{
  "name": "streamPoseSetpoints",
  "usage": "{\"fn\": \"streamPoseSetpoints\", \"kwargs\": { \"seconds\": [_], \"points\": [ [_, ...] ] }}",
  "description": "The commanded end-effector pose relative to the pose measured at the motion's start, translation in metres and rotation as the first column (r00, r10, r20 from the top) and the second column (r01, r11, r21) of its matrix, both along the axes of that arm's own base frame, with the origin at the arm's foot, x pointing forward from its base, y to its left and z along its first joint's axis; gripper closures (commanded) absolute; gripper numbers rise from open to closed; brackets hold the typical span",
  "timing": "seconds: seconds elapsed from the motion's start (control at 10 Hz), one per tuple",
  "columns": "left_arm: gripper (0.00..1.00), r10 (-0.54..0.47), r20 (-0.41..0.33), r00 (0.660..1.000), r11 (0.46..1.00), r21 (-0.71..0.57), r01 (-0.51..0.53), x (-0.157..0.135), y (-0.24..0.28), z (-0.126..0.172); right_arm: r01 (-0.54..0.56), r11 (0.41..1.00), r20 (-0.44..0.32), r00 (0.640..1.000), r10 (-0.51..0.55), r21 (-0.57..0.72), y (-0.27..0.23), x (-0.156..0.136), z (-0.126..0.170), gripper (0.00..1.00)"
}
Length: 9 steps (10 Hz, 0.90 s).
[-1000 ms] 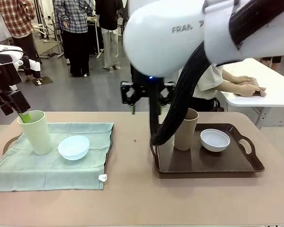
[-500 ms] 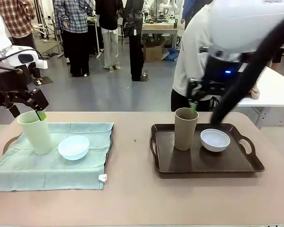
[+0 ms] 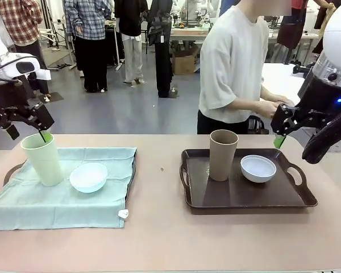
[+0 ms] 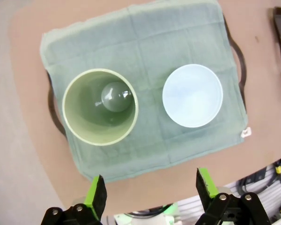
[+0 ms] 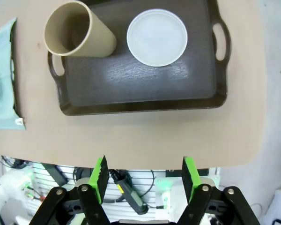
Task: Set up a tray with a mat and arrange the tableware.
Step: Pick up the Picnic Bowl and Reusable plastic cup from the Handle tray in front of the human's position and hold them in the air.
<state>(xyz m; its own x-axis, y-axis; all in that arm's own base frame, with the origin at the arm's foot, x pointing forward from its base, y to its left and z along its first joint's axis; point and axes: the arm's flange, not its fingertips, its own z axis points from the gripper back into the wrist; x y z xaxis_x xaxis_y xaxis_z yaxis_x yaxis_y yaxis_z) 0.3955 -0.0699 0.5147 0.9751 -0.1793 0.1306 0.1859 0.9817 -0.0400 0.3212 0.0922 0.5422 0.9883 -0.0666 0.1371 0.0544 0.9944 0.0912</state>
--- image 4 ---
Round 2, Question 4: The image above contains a plain light blue bowl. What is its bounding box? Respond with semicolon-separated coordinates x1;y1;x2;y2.
162;63;224;128

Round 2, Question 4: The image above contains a tall light green cup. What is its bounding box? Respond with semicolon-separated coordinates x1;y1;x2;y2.
62;68;139;147

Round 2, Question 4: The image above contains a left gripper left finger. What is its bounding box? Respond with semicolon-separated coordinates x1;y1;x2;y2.
43;174;108;225

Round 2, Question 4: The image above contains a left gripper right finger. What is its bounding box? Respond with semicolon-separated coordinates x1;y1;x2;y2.
195;167;271;225

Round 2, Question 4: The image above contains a teal cloth mat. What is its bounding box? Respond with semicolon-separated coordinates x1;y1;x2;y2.
39;0;252;184

